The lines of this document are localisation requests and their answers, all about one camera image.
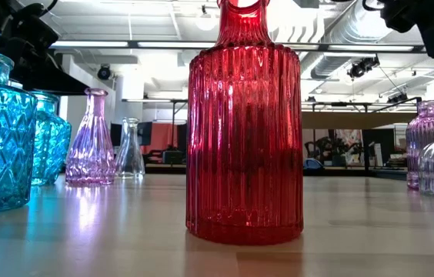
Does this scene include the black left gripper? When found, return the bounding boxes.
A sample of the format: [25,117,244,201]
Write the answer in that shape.
[0,3,89,96]

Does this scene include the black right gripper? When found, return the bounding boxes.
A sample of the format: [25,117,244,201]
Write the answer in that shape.
[379,0,424,34]

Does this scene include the blue square bottle vase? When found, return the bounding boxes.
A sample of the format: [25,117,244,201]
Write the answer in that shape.
[28,89,72,187]

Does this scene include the pink ribbed cone vase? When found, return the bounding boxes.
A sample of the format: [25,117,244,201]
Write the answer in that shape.
[65,87,117,186]

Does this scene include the clear hexagonal vase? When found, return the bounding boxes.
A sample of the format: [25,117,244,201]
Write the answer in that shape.
[115,117,146,180]

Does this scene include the purple ribbed bottle vase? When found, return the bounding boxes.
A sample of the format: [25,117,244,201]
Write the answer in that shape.
[406,99,434,190]

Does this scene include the red ribbed bottle vase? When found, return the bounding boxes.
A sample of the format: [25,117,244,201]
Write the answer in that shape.
[185,0,305,246]

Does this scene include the long suspended light bar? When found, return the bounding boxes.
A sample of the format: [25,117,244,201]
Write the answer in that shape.
[49,39,434,54]

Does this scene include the blue diamond-pattern vase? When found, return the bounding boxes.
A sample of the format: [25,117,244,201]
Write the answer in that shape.
[0,47,38,215]

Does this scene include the black computer monitor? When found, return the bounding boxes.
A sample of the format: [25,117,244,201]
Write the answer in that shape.
[136,121,153,146]
[109,122,123,147]

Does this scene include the orange room divider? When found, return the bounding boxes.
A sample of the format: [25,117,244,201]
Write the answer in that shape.
[141,122,179,155]

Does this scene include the large black screen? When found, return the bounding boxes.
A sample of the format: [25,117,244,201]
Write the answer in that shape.
[362,128,396,167]

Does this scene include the colourful poster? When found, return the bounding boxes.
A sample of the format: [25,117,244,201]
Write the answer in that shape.
[334,128,363,166]

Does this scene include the black bag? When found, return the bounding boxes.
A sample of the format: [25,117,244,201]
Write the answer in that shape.
[162,149,185,165]

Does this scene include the white round pendant lamp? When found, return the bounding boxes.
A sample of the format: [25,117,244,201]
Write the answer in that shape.
[195,4,219,32]

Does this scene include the blue rounded object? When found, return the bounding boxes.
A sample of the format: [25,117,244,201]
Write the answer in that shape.
[303,158,324,171]

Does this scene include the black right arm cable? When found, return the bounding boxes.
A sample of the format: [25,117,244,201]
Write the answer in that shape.
[362,0,386,12]

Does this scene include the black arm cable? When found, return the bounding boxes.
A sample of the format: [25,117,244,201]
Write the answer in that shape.
[38,0,59,13]
[362,0,386,12]

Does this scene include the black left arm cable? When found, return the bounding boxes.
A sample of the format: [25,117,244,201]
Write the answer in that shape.
[38,0,59,13]

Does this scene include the wooden shelf black frame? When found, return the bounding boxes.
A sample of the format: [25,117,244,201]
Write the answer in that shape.
[301,95,424,182]

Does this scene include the black background frame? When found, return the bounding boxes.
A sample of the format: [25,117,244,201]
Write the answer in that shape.
[122,98,189,149]

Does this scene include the black aluminium table frame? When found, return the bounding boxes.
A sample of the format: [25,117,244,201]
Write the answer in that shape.
[61,163,409,182]

